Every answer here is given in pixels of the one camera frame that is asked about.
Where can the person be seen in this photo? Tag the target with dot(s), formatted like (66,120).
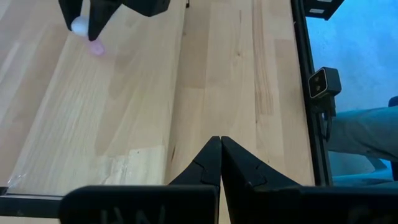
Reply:
(367,130)

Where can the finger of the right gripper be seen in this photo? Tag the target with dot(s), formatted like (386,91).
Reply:
(71,12)
(102,12)

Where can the small pink medicine bottle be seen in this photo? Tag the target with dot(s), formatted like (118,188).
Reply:
(96,48)

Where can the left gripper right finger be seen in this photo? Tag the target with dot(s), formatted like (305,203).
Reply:
(245,180)

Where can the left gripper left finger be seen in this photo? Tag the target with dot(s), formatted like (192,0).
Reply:
(199,174)

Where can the table-level camera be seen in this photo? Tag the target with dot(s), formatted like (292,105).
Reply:
(323,82)

